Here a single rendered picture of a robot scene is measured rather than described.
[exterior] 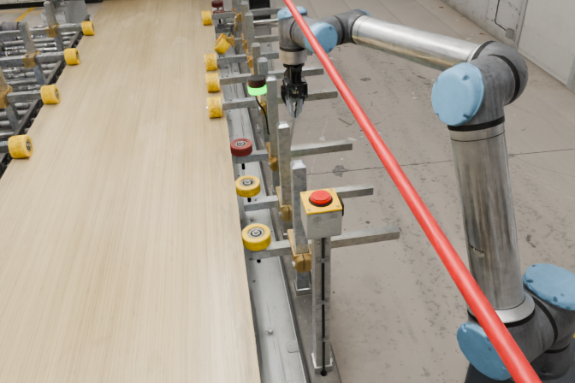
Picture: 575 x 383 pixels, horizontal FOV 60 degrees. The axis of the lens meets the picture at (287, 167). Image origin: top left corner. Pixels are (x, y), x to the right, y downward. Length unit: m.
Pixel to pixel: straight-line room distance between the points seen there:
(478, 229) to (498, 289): 0.15
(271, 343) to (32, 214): 0.81
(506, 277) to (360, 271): 1.42
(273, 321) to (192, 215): 0.40
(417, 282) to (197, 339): 1.56
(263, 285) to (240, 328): 0.48
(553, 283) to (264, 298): 0.80
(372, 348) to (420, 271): 0.53
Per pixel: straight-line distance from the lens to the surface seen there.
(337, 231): 0.99
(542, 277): 1.42
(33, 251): 1.54
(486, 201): 1.14
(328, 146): 1.85
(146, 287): 1.31
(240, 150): 1.77
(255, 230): 1.39
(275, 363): 1.46
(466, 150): 1.10
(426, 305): 2.46
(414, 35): 1.37
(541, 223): 3.08
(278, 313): 1.56
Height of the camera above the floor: 1.81
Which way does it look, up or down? 33 degrees down
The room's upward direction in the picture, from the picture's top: 3 degrees counter-clockwise
